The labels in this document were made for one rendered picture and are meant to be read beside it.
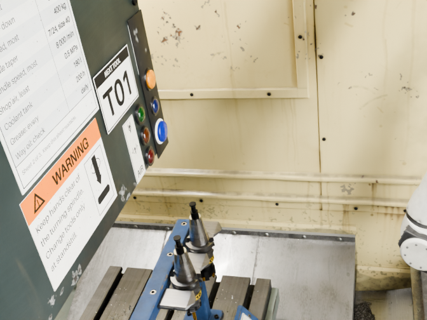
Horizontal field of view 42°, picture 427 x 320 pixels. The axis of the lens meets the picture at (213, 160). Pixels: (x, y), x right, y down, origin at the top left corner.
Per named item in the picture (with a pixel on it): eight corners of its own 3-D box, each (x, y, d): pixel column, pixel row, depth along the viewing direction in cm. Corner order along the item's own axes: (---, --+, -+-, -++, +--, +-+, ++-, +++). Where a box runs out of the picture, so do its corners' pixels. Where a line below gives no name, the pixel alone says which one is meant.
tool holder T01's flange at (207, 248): (190, 239, 127) (188, 230, 126) (216, 239, 126) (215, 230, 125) (185, 258, 122) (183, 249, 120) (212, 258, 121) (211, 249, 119)
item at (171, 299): (199, 293, 111) (198, 289, 111) (191, 312, 107) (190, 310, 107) (166, 289, 113) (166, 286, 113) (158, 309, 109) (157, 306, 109)
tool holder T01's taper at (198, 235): (191, 233, 125) (186, 210, 121) (210, 233, 124) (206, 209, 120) (188, 246, 121) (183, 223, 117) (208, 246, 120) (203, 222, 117)
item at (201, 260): (212, 255, 120) (211, 253, 120) (206, 272, 116) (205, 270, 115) (182, 253, 122) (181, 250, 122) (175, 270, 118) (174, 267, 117)
